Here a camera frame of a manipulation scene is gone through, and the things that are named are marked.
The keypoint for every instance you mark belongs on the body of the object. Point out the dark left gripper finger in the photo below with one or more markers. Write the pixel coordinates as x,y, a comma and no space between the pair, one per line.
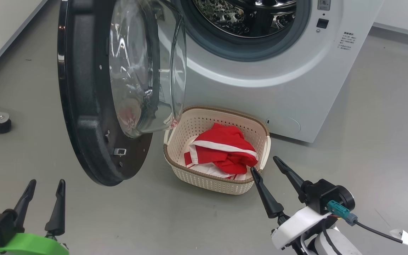
25,203
59,212

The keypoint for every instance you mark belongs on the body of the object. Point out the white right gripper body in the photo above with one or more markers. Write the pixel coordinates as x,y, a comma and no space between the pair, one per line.
296,226

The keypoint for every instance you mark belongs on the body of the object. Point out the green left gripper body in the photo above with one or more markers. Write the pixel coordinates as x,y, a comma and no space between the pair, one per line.
30,244

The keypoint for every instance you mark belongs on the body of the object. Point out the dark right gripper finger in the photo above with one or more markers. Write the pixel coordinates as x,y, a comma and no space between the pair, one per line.
290,173
267,198

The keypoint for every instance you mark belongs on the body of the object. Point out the black glass washing machine door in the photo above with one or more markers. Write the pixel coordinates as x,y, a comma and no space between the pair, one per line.
83,88

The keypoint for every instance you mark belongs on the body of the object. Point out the cream perforated laundry basket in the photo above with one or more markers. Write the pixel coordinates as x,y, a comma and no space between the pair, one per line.
204,184

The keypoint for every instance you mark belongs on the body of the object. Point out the white washing machine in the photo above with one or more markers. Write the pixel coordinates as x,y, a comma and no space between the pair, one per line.
296,88

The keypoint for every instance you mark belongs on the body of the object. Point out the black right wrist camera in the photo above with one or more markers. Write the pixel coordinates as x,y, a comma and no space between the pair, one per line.
326,194

